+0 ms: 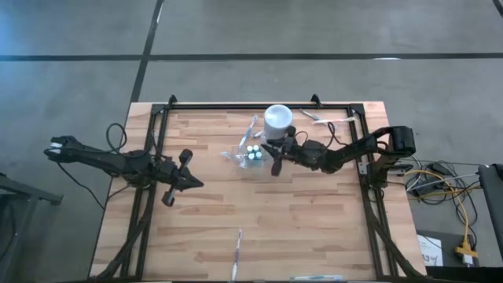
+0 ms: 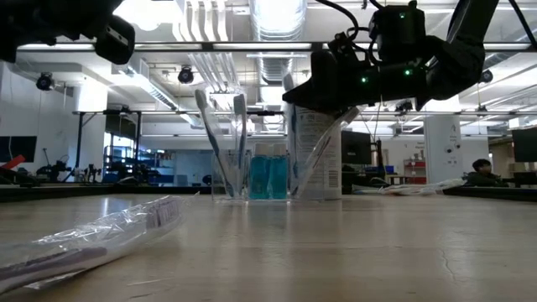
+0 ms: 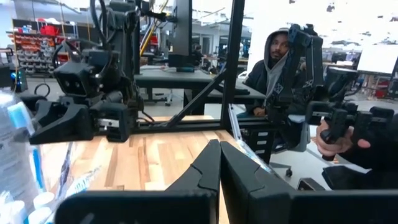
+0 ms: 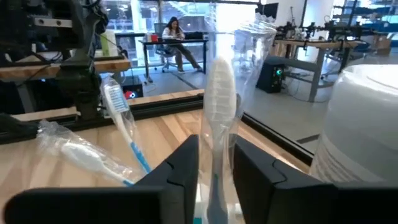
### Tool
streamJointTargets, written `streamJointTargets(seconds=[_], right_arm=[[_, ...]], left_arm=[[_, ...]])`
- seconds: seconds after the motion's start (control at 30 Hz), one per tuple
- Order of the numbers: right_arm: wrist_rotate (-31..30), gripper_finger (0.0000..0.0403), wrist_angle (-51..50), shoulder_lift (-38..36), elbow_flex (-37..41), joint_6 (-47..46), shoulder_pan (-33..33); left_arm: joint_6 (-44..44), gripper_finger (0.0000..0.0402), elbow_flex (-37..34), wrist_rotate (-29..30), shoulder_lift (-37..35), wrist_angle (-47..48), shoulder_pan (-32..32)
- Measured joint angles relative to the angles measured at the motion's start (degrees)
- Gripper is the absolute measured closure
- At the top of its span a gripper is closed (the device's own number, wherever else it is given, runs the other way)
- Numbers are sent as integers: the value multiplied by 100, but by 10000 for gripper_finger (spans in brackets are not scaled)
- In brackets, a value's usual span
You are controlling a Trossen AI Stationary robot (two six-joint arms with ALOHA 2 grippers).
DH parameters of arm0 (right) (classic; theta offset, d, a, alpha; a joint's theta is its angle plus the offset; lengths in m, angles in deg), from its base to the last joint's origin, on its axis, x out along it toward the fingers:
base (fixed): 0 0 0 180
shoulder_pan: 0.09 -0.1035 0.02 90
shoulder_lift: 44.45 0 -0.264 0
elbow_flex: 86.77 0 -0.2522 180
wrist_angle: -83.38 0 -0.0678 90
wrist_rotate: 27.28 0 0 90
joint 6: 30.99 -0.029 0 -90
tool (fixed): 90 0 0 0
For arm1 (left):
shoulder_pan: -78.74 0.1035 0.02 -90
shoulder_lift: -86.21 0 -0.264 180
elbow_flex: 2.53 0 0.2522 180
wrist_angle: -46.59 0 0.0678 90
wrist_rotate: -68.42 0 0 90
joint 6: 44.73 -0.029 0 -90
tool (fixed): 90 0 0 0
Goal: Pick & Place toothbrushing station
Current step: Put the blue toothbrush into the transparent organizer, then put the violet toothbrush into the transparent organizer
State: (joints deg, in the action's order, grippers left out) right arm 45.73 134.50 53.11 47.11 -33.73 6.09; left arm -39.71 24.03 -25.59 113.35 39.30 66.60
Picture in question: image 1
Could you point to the yellow plug splitter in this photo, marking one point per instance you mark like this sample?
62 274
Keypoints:
466 250

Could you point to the purple white wrapped toothbrush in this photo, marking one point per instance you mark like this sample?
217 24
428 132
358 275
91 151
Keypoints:
237 253

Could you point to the black power strip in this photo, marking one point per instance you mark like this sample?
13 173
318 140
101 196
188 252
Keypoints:
422 189

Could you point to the black floor mat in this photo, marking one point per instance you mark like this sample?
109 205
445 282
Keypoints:
448 255

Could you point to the black equipment case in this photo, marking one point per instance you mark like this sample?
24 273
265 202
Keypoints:
491 196

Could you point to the white power adapter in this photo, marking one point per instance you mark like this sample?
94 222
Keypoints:
467 260

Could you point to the white plastic cup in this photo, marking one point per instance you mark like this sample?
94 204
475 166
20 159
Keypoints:
277 120

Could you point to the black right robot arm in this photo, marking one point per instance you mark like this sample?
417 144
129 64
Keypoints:
353 151

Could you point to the white paper sheet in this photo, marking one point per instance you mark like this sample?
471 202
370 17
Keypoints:
429 247

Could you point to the black aluminium table frame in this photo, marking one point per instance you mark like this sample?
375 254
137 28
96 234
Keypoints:
338 106

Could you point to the black metal stand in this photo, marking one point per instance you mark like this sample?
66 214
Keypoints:
35 194

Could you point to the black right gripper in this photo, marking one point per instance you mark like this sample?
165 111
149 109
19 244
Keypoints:
294 151

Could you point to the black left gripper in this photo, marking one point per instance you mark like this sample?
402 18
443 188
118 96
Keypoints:
165 171

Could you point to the black box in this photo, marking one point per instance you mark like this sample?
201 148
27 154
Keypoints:
463 275

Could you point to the clear plastic organizer tray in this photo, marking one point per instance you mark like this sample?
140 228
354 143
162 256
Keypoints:
265 163

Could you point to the toothbrush in flat package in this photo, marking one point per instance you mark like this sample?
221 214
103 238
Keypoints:
316 278

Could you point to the teal mouthwash bottle white cap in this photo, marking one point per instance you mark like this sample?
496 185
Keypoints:
250 156

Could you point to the teal toothpaste tube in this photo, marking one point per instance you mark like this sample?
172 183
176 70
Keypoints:
249 148
258 155
256 148

